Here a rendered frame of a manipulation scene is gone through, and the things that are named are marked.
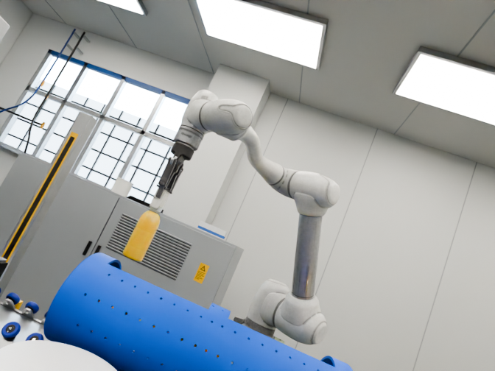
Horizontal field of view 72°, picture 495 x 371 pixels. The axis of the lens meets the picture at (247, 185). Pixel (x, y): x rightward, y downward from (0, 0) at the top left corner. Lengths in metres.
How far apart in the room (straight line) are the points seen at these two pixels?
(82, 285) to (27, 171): 2.56
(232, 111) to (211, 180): 2.84
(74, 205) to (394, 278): 3.26
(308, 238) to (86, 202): 2.17
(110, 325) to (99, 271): 0.16
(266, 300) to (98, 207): 1.86
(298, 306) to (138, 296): 0.75
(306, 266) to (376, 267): 2.59
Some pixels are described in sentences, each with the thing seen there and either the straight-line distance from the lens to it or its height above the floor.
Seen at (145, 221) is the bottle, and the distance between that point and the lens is 1.15.
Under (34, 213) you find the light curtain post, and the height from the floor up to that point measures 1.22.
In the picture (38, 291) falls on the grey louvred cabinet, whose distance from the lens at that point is 3.32.
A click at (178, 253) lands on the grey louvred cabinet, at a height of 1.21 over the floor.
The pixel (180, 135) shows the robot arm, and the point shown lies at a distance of 1.18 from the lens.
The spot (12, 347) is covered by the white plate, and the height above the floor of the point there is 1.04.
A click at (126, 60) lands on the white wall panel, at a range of 5.27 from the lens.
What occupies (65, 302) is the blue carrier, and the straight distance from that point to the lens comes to 1.11.
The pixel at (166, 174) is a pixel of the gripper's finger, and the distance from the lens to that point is 1.13.
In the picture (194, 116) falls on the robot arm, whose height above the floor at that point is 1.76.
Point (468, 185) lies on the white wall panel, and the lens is 4.56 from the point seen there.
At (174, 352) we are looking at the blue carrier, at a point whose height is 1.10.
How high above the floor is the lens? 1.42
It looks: 11 degrees up
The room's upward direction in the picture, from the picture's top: 24 degrees clockwise
